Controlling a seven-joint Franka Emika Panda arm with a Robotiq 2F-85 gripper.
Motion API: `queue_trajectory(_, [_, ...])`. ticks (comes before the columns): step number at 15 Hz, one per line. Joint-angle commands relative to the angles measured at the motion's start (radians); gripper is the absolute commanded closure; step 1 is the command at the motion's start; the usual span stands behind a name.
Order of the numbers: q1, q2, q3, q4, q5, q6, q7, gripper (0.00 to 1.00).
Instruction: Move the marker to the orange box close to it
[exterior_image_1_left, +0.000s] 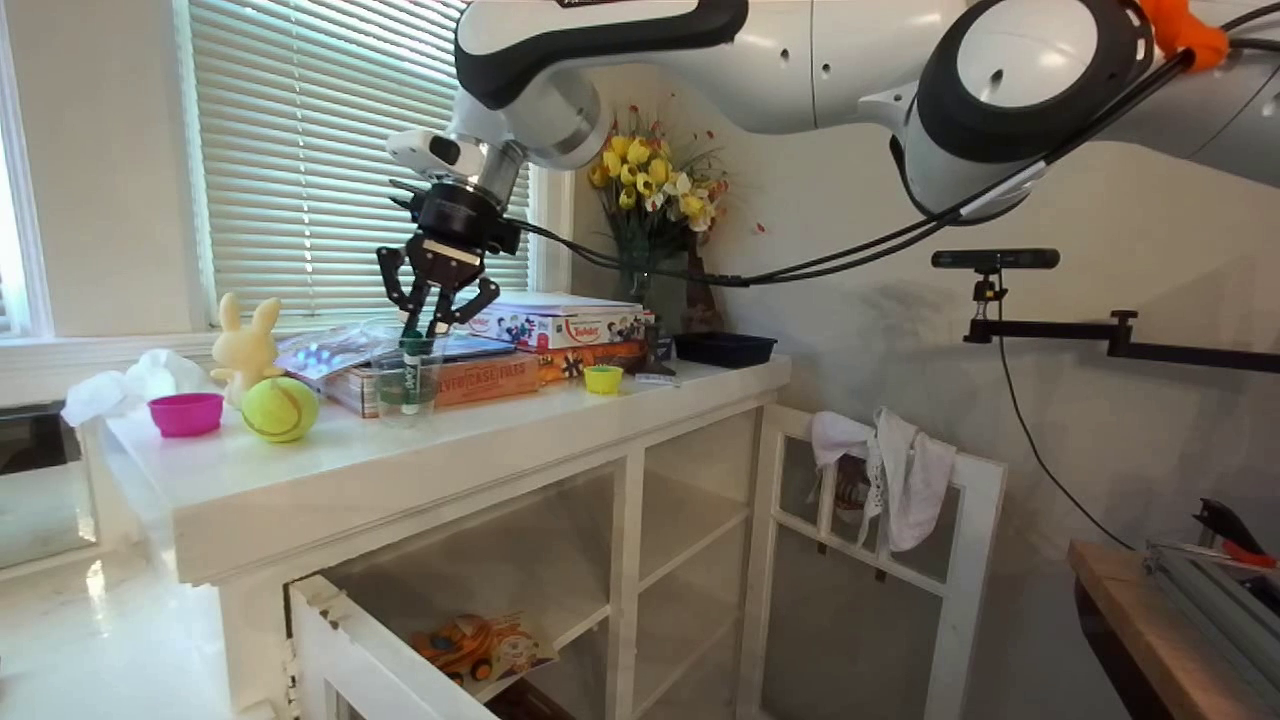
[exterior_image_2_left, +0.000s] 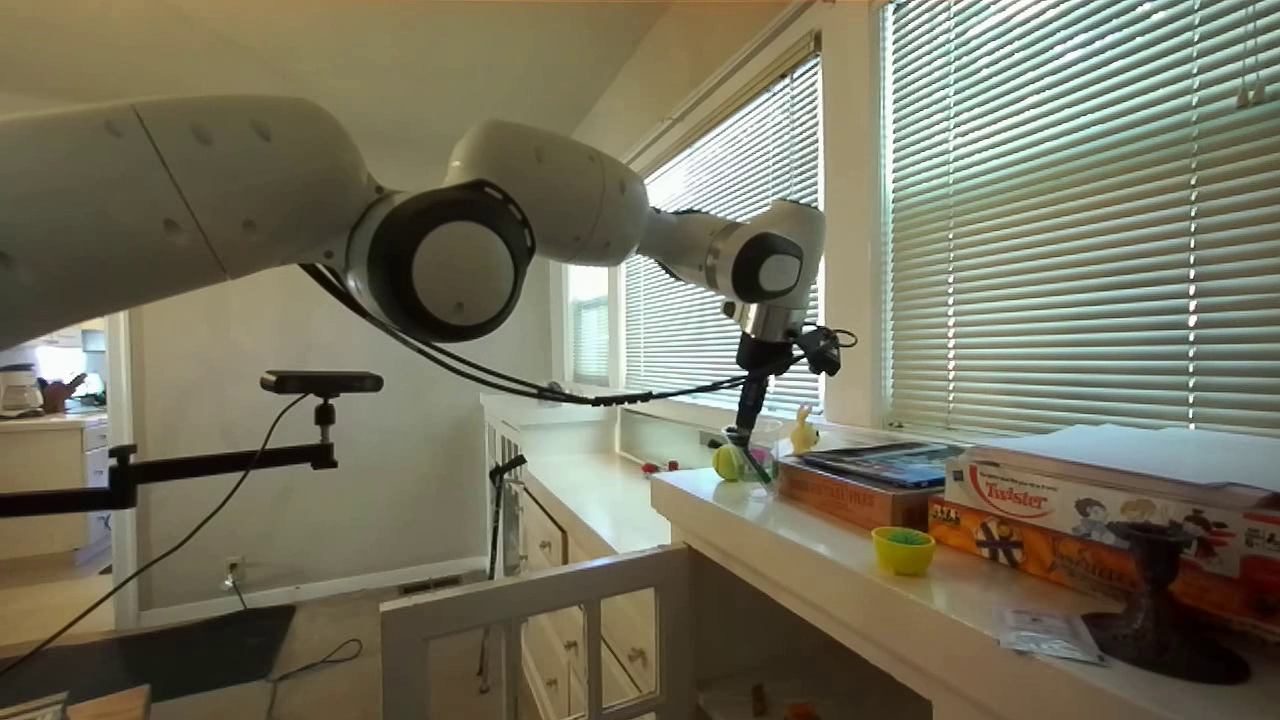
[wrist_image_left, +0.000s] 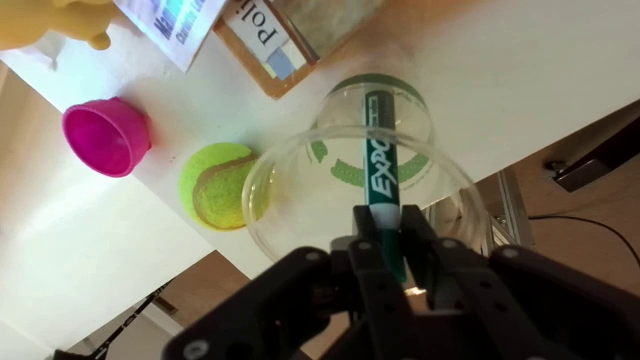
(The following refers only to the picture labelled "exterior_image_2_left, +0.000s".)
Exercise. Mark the narrow white window blind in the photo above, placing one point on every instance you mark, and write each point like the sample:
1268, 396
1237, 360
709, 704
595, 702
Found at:
744, 346

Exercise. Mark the white paper sheets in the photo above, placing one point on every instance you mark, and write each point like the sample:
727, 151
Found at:
1160, 453

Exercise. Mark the black floor mat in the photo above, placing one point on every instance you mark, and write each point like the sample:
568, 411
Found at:
145, 659

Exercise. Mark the white Twister game box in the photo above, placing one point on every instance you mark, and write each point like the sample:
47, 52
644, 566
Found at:
1067, 507

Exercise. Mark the black marker green cap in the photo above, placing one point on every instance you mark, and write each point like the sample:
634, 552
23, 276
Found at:
758, 463

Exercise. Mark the blue children's picture book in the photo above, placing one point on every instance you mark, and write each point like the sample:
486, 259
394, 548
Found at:
884, 463

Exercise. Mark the low white side counter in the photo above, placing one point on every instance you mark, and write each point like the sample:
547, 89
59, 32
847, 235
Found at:
573, 481

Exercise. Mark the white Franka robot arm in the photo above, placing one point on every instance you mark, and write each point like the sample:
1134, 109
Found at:
264, 212

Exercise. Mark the white chair with cloth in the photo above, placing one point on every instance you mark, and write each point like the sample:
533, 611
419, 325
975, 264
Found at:
533, 626

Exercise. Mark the orange board game box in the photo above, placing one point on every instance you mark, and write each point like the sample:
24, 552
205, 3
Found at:
1024, 544

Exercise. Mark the yellow-green tennis ball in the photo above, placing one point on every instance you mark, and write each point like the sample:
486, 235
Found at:
727, 464

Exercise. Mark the large white window blind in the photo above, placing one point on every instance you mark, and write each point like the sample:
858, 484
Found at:
1084, 212

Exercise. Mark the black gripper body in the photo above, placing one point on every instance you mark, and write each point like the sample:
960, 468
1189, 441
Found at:
767, 354

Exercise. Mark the white counter cabinet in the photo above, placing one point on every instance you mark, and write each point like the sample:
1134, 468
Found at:
855, 603

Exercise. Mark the black flower vase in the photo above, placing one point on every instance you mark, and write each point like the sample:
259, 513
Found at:
1160, 626

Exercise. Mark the black camera on boom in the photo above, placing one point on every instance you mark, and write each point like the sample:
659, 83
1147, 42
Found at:
321, 380

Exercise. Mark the clear plastic bag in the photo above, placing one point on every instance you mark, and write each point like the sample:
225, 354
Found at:
1049, 637

